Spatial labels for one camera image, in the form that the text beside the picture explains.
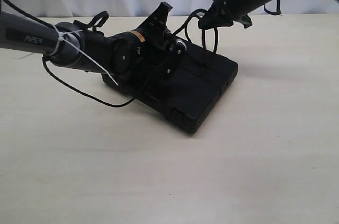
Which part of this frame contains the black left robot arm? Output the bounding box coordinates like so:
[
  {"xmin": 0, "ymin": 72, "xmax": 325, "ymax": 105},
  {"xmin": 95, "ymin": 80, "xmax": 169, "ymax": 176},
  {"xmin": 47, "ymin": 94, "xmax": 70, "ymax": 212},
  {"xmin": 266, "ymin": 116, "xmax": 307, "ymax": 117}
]
[{"xmin": 1, "ymin": 2, "xmax": 207, "ymax": 85}]

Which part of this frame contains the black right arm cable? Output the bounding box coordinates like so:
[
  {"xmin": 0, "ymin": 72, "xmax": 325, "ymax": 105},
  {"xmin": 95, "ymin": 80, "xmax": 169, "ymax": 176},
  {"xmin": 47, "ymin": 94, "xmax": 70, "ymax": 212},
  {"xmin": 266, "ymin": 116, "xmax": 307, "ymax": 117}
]
[{"xmin": 263, "ymin": 0, "xmax": 282, "ymax": 16}]

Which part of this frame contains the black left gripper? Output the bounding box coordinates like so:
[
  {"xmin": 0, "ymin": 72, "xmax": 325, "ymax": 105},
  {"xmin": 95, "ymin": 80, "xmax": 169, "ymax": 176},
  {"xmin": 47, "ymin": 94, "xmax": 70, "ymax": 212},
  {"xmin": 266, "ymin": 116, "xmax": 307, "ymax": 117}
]
[{"xmin": 137, "ymin": 2, "xmax": 212, "ymax": 80}]

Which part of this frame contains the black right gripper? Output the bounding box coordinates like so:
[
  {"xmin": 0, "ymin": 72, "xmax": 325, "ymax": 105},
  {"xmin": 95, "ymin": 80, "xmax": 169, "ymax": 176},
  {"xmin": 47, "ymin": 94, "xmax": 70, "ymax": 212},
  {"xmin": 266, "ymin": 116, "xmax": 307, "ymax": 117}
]
[{"xmin": 198, "ymin": 0, "xmax": 252, "ymax": 29}]

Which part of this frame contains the black plastic tool case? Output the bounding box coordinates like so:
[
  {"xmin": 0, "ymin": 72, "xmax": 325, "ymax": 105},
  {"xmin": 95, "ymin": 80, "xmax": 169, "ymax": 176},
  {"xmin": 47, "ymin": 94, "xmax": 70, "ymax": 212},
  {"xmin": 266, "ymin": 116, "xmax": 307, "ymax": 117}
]
[{"xmin": 102, "ymin": 41, "xmax": 238, "ymax": 136}]

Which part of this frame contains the black cord with frayed knot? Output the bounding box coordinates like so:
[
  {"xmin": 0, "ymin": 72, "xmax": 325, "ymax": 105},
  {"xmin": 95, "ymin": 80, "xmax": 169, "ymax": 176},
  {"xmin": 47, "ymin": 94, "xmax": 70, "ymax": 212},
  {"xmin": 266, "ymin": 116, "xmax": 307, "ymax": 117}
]
[{"xmin": 172, "ymin": 8, "xmax": 220, "ymax": 55}]

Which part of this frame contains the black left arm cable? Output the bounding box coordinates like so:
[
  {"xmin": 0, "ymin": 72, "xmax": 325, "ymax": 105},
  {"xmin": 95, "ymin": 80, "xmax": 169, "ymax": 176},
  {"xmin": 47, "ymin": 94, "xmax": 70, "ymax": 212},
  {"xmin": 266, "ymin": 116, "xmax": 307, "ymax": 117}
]
[{"xmin": 0, "ymin": 0, "xmax": 151, "ymax": 108}]

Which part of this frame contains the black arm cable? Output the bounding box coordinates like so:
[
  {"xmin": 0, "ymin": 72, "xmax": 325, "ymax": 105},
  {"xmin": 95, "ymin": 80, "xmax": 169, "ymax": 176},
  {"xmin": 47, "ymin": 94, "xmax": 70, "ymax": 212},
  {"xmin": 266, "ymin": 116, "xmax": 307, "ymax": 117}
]
[
  {"xmin": 0, "ymin": 0, "xmax": 151, "ymax": 108},
  {"xmin": 263, "ymin": 0, "xmax": 282, "ymax": 16}
]

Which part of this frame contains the white zip tie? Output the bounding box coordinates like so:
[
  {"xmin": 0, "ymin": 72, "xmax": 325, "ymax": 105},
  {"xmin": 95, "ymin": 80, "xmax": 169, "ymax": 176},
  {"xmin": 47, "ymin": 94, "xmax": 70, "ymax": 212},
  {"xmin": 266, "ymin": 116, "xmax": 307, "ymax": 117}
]
[{"xmin": 15, "ymin": 29, "xmax": 119, "ymax": 86}]

